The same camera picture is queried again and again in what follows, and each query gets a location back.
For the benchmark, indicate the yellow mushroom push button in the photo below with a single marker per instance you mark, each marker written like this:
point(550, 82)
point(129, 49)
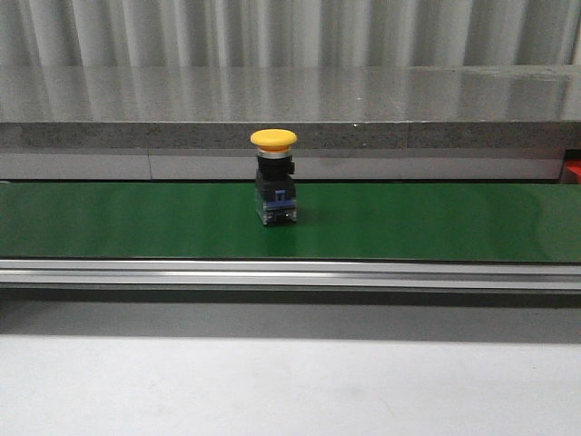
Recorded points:
point(274, 186)

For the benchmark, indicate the green conveyor belt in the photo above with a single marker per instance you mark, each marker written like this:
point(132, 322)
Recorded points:
point(462, 222)

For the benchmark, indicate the grey granite counter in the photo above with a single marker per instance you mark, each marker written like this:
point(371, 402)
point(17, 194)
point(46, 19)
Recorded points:
point(356, 123)

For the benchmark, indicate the red plastic tray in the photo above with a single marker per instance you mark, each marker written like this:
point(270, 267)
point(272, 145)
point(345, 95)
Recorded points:
point(571, 173)

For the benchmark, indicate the white pleated curtain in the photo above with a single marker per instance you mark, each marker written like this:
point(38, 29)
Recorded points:
point(289, 33)

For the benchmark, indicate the aluminium conveyor rail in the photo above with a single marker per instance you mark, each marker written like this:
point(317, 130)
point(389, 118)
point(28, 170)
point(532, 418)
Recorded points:
point(275, 275)

